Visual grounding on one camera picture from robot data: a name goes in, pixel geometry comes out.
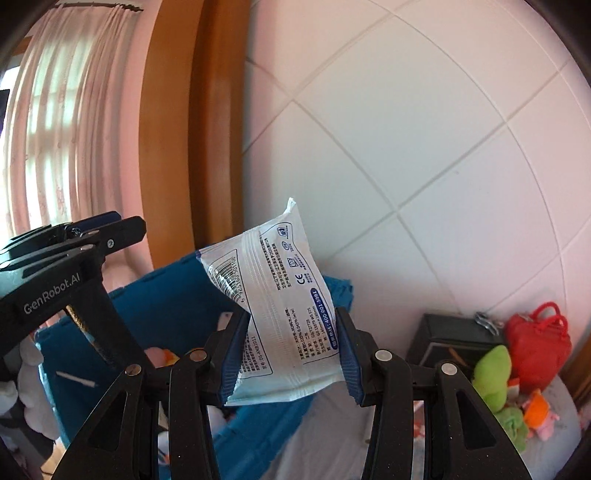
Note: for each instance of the white mask packet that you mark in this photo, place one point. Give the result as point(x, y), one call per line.
point(286, 300)

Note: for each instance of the white stick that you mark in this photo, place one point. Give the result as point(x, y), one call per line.
point(76, 379)

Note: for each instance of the blue plastic crate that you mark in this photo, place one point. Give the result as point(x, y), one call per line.
point(161, 295)

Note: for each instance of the red toy suitcase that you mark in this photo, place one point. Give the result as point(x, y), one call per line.
point(538, 355)

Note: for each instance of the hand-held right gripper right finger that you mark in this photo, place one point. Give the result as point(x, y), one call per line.
point(348, 364)

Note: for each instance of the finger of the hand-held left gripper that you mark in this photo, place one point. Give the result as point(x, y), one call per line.
point(99, 220)
point(124, 230)

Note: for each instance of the black cardboard box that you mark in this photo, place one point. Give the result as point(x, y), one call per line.
point(443, 337)

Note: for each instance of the green frog plush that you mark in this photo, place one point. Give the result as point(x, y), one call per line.
point(494, 374)

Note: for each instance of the curtain rod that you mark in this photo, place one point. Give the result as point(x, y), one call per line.
point(101, 6)

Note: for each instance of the pink pig toy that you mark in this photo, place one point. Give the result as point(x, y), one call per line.
point(547, 424)

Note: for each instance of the wooden frame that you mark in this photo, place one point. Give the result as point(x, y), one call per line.
point(577, 378)
point(184, 138)

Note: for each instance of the metal clip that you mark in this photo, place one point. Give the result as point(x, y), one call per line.
point(487, 321)

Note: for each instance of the white fluffy plush toy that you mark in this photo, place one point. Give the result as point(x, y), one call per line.
point(27, 406)

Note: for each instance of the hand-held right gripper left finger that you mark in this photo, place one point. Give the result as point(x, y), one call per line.
point(233, 364)

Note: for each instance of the pink curtain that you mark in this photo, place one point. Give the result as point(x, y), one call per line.
point(69, 138)

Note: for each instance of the pink plush toy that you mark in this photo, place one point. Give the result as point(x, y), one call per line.
point(154, 356)

